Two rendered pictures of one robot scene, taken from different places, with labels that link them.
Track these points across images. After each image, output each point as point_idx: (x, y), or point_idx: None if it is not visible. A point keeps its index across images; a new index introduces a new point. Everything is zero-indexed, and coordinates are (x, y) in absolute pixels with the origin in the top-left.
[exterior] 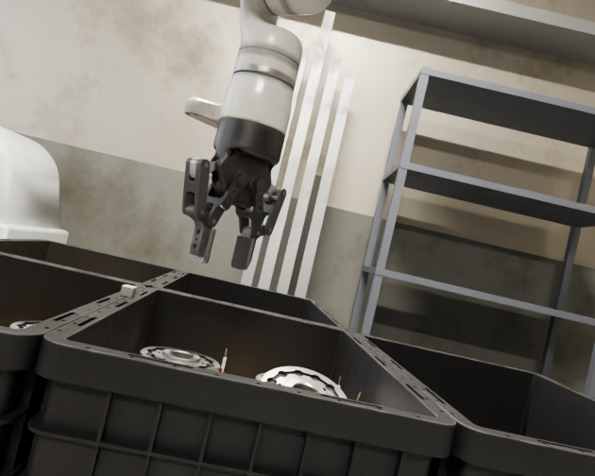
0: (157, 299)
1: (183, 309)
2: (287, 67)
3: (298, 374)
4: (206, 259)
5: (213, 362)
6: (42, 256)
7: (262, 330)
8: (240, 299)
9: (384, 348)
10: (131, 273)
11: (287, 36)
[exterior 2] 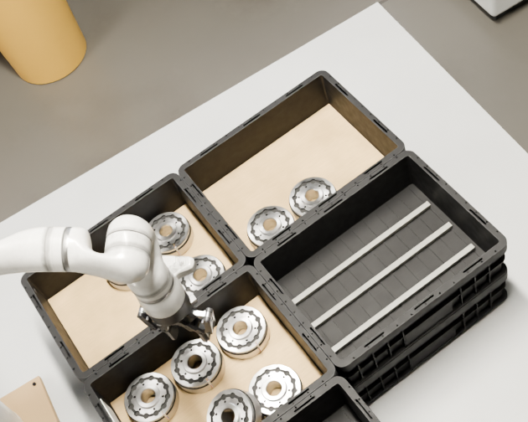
0: (249, 275)
1: (261, 289)
2: (142, 299)
3: (242, 399)
4: (173, 339)
5: (257, 339)
6: (318, 88)
7: (294, 331)
8: (447, 201)
9: (351, 400)
10: (373, 129)
11: (132, 288)
